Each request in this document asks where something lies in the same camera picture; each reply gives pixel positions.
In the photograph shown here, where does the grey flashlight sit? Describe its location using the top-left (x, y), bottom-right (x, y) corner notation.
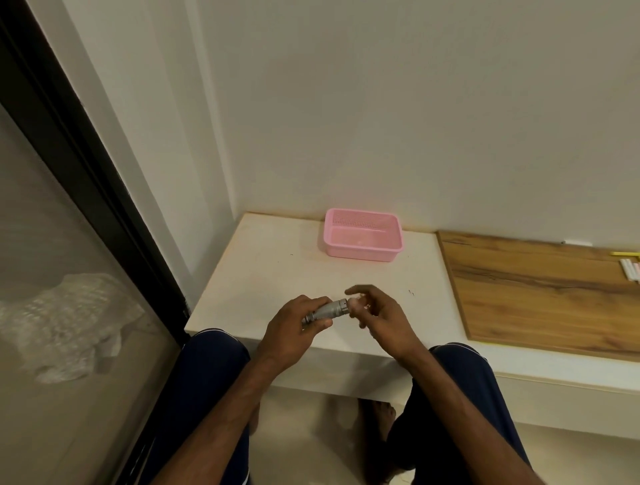
top-left (301, 298), bottom-right (352, 328)

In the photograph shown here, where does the wood-grain board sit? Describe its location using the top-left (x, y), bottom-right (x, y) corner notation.
top-left (435, 230), bottom-right (640, 362)

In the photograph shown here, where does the clear bubble wrap sheet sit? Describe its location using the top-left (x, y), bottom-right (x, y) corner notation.
top-left (0, 273), bottom-right (146, 384)

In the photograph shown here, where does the black door frame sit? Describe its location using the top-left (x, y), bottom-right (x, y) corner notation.
top-left (0, 0), bottom-right (192, 485)

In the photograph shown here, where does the person's left hand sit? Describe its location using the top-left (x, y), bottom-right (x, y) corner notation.
top-left (257, 294), bottom-right (335, 373)

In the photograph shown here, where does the pink plastic basket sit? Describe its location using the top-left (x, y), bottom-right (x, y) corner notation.
top-left (322, 208), bottom-right (404, 263)

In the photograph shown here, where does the person's left forearm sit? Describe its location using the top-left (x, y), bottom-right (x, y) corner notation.
top-left (149, 349), bottom-right (296, 485)

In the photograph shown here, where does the person's right foot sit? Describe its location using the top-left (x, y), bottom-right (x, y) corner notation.
top-left (373, 400), bottom-right (397, 440)

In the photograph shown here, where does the person's right hand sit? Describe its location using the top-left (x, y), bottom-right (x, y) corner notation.
top-left (345, 284), bottom-right (429, 360)

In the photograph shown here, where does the person's left leg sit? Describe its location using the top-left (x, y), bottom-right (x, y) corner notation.
top-left (137, 328), bottom-right (251, 485)

